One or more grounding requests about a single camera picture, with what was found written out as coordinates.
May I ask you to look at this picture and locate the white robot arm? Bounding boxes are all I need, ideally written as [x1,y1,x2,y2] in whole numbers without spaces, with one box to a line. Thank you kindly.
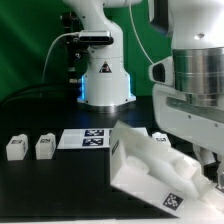
[63,0,224,180]

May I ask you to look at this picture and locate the white square tabletop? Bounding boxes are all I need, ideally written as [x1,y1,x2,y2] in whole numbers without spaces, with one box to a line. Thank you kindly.
[110,122,224,224]

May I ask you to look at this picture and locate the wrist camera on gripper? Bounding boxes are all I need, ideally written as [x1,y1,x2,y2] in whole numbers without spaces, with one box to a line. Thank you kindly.
[148,56,174,87]

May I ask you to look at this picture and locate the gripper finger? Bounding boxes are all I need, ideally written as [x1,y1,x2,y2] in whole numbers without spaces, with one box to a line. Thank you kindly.
[193,145,215,166]
[217,154,224,187]

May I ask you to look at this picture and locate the white camera cable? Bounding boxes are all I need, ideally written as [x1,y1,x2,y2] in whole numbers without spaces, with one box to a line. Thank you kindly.
[41,32,80,84]

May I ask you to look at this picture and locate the grey camera on stand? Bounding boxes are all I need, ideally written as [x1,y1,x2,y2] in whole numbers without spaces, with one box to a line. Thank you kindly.
[78,30,113,45]

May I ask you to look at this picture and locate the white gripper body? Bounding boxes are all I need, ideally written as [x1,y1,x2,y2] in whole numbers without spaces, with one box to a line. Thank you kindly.
[152,84,224,156]

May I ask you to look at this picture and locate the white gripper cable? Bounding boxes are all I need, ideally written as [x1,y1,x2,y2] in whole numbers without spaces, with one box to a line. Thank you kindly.
[128,3,156,66]

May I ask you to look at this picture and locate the black cables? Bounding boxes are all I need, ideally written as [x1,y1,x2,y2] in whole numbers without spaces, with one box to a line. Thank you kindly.
[0,82,83,106]

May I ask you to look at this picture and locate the white marker sheet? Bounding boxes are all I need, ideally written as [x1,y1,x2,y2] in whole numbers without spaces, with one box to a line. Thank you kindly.
[57,128,112,149]

